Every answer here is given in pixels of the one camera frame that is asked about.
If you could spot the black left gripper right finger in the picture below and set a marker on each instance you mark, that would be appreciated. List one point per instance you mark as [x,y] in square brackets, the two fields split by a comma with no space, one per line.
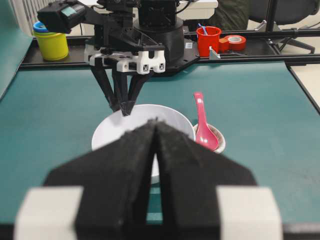
[207,196]

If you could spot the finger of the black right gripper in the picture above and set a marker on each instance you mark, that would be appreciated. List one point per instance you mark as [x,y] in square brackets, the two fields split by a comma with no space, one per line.
[126,89]
[104,83]

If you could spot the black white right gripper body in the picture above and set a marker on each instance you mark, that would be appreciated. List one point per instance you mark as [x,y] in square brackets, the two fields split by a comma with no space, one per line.
[116,42]

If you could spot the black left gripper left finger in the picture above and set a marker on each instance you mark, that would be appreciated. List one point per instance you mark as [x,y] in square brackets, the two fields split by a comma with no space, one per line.
[102,195]

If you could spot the pink ceramic spoon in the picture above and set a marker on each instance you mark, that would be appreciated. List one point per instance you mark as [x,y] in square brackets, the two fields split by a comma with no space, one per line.
[204,136]

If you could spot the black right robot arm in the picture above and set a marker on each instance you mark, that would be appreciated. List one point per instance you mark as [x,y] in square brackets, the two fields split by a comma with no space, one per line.
[159,20]

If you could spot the large white bowl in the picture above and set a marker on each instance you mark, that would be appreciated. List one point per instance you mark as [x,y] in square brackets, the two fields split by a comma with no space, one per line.
[114,126]

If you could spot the yellow green stacking cup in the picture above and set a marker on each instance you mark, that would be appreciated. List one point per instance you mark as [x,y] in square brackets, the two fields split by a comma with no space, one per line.
[53,46]

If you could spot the small crackle glaze dish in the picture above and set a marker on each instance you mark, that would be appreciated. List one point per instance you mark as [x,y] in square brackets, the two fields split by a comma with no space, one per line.
[221,139]

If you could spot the blue stacking cup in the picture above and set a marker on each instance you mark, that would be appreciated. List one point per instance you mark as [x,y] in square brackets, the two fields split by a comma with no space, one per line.
[39,27]

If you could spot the red plastic cup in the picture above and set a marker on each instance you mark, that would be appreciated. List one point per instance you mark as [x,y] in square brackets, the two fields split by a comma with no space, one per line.
[210,39]

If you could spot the red tape roll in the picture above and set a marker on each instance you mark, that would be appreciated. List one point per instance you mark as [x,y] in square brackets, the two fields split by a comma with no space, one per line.
[232,43]

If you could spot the black office chair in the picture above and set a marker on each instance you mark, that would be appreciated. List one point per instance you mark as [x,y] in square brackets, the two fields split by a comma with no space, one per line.
[287,12]

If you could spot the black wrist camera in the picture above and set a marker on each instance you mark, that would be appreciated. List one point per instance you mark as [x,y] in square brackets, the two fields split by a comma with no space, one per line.
[61,16]

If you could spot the metal corner bracket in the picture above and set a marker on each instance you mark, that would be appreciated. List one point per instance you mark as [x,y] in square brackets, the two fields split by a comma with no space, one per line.
[213,55]

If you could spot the black aluminium frame rail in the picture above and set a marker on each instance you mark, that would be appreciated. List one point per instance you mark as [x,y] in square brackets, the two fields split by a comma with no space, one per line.
[257,49]

